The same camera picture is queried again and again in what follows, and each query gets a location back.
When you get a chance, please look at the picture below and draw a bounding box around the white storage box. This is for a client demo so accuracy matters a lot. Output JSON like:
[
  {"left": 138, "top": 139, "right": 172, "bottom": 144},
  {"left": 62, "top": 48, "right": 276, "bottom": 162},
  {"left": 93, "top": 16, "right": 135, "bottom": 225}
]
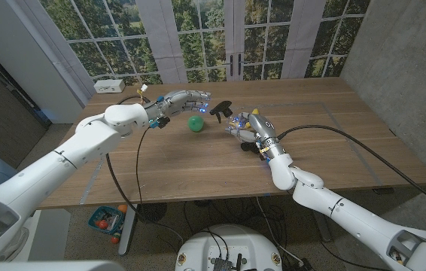
[{"left": 11, "top": 209, "right": 72, "bottom": 263}]

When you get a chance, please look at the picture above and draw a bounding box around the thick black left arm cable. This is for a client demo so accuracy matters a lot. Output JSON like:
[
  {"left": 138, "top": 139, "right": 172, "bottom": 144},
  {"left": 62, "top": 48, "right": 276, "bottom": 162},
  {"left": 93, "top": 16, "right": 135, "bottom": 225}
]
[{"left": 105, "top": 95, "right": 186, "bottom": 246}]

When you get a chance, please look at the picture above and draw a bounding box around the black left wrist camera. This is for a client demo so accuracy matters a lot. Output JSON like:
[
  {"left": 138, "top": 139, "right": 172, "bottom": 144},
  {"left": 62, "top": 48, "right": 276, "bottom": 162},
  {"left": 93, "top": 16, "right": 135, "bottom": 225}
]
[{"left": 148, "top": 116, "right": 172, "bottom": 129}]

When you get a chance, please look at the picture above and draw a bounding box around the printed window garden backdrop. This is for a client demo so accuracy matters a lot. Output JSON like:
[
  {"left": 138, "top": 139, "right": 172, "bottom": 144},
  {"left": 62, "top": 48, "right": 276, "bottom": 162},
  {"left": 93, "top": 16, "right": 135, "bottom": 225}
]
[{"left": 38, "top": 0, "right": 372, "bottom": 86}]

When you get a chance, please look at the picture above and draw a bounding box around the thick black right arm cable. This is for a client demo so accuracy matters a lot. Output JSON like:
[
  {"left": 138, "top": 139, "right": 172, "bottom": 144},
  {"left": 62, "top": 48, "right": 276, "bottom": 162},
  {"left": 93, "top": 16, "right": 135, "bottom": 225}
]
[{"left": 276, "top": 123, "right": 426, "bottom": 218}]

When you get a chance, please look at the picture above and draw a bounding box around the white robot torso base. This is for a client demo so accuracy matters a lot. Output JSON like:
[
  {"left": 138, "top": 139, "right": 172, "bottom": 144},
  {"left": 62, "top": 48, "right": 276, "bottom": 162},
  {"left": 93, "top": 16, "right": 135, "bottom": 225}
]
[{"left": 174, "top": 224, "right": 283, "bottom": 271}]

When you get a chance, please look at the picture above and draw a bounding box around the clear plastic spray bottle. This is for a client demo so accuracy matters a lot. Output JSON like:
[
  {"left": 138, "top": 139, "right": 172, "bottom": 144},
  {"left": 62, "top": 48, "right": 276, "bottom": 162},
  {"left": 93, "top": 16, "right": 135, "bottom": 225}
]
[{"left": 226, "top": 112, "right": 251, "bottom": 132}]

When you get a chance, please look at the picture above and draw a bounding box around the black floor cable tangle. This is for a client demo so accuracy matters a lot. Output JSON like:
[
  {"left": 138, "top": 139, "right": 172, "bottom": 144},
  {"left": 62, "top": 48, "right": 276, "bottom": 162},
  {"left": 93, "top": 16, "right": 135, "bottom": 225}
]
[{"left": 182, "top": 197, "right": 288, "bottom": 242}]

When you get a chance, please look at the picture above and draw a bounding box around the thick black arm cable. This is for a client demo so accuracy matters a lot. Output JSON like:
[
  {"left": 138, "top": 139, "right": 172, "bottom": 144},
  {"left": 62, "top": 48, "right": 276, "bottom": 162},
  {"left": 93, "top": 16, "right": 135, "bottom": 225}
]
[
  {"left": 276, "top": 123, "right": 426, "bottom": 218},
  {"left": 105, "top": 95, "right": 186, "bottom": 246}
]

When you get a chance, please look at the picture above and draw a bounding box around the black floor fan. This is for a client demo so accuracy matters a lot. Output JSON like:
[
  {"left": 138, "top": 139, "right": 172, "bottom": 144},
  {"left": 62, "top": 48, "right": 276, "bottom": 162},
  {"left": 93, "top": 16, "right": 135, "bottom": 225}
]
[{"left": 136, "top": 202, "right": 168, "bottom": 224}]

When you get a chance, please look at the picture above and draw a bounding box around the green ball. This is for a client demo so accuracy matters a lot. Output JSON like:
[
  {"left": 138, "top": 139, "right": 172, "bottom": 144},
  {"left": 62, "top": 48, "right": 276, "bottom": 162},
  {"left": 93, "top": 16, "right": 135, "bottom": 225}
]
[{"left": 187, "top": 114, "right": 205, "bottom": 133}]

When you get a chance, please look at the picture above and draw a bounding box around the teal toy basket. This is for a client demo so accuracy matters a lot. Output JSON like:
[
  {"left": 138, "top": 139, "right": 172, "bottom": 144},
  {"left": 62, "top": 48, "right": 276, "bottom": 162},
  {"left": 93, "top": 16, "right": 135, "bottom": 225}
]
[{"left": 87, "top": 205, "right": 127, "bottom": 237}]

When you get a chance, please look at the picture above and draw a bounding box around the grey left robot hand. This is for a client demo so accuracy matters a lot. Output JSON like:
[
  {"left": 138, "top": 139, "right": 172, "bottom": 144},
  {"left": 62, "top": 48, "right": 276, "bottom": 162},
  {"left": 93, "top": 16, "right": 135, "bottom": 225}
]
[{"left": 148, "top": 89, "right": 212, "bottom": 123}]

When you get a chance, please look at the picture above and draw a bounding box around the white power outlet box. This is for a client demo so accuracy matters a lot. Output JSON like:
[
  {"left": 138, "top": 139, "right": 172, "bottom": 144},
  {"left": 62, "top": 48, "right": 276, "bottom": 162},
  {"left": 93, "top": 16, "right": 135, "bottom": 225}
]
[{"left": 93, "top": 78, "right": 126, "bottom": 94}]

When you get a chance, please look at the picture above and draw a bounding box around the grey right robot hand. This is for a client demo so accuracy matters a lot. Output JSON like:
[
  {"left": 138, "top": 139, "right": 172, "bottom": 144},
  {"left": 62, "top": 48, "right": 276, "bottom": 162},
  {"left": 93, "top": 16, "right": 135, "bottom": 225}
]
[{"left": 224, "top": 111, "right": 287, "bottom": 161}]

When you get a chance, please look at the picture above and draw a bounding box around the thin black left wrist cable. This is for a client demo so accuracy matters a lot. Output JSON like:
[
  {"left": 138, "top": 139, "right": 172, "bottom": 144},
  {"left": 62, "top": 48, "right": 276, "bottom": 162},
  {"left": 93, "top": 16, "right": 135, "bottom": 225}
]
[{"left": 135, "top": 126, "right": 151, "bottom": 212}]

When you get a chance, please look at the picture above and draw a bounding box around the metal table leg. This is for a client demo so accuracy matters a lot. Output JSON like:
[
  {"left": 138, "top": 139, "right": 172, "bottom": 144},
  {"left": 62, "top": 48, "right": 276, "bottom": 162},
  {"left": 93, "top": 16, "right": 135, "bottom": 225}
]
[
  {"left": 310, "top": 210, "right": 333, "bottom": 242},
  {"left": 117, "top": 203, "right": 138, "bottom": 257}
]

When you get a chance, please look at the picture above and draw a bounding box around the black hair claw clip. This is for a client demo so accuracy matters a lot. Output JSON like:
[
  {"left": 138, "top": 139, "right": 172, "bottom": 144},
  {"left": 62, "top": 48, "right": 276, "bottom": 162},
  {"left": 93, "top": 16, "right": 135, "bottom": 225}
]
[{"left": 240, "top": 141, "right": 261, "bottom": 154}]

